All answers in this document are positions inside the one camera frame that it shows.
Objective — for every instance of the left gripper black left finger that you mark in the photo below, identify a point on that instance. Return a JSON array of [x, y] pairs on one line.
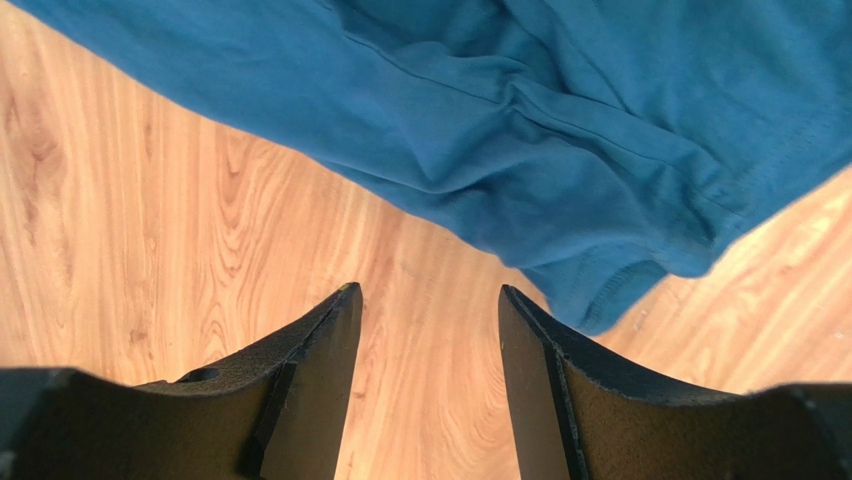
[[275, 409]]

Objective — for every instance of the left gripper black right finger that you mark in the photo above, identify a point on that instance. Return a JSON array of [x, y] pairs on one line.
[[581, 411]]

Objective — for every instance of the teal blue t shirt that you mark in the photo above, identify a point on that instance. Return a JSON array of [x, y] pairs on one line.
[[596, 146]]

